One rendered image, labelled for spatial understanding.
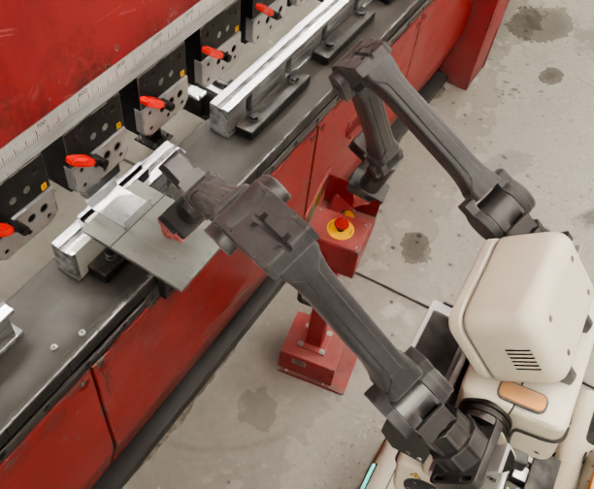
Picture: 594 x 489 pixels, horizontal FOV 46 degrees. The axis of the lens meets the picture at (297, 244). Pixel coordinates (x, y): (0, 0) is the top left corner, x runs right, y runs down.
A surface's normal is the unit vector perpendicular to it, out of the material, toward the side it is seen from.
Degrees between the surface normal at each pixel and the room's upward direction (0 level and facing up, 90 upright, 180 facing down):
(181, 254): 0
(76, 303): 0
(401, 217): 0
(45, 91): 90
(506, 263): 42
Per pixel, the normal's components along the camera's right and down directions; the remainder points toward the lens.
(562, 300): 0.71, -0.09
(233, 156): 0.09, -0.61
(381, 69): 0.11, 0.03
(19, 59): 0.84, 0.47
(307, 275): 0.45, 0.36
